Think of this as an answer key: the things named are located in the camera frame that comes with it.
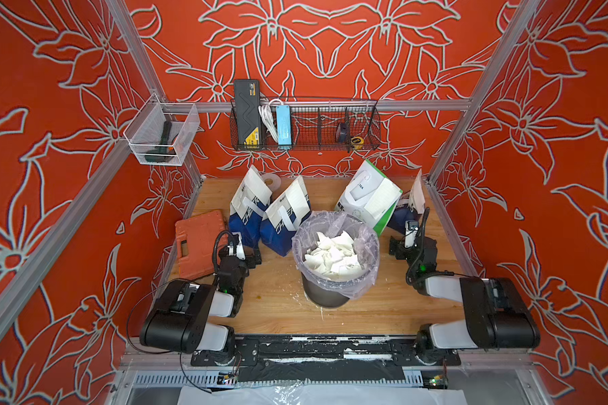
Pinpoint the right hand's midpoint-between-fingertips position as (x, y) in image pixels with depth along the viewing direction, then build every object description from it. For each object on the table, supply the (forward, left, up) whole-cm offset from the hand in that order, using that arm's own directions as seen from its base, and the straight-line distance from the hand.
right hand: (401, 234), depth 92 cm
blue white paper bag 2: (-2, +44, +11) cm, 46 cm away
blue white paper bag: (+2, +56, +13) cm, 57 cm away
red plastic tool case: (-3, +77, 0) cm, 77 cm away
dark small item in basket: (+29, +22, +25) cm, 44 cm away
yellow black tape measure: (+28, +16, +21) cm, 39 cm away
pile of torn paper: (-15, +27, +9) cm, 32 cm away
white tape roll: (+33, +52, -4) cm, 62 cm away
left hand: (-5, +58, +2) cm, 58 cm away
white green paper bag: (+8, +13, +13) cm, 19 cm away
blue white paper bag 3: (+6, -2, +10) cm, 12 cm away
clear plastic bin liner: (-7, +27, +16) cm, 33 cm away
